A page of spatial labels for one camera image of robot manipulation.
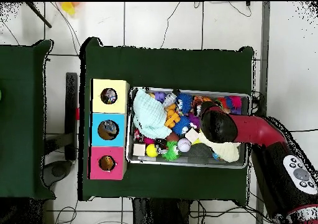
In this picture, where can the mint green cloth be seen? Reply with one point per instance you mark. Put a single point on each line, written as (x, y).
(149, 115)

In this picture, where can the clear plastic packet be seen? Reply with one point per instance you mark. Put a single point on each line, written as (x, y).
(109, 129)

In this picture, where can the multicolour cartoon print cloth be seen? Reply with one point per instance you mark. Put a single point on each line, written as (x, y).
(109, 96)

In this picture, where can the yellow rubber duck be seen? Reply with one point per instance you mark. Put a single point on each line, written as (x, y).
(107, 163)

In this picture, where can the cream yellow cloth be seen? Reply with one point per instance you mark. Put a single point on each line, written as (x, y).
(226, 152)

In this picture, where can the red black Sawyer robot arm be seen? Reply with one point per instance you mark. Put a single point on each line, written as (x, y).
(258, 132)

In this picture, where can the shallow clear mesh bin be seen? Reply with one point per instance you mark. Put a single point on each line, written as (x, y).
(136, 159)

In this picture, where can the wooden box with three holes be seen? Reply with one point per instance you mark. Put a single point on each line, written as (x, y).
(99, 115)

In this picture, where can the orange plastic toy brick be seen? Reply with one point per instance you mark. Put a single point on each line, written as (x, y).
(172, 119)

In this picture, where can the yellow ball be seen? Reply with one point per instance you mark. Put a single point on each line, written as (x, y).
(151, 150)

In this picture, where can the green spiky ball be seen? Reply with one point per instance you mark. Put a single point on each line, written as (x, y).
(171, 151)

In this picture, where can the white toy baseball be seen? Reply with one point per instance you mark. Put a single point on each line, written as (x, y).
(184, 144)

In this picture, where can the small wooden cube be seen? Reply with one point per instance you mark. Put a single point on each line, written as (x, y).
(139, 149)

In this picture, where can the pink spiky ball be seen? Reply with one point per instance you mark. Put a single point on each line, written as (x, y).
(235, 102)

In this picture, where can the black chair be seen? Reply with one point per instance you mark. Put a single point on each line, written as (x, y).
(72, 134)

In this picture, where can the grey metal beam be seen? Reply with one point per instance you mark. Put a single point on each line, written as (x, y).
(263, 60)

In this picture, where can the green cloth side table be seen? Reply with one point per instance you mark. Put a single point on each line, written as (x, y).
(22, 120)

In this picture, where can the yellow floor object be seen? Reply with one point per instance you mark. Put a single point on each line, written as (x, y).
(68, 8)

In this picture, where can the black rod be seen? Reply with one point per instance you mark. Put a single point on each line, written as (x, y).
(39, 14)

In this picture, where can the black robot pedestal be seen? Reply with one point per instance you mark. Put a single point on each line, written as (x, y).
(159, 214)

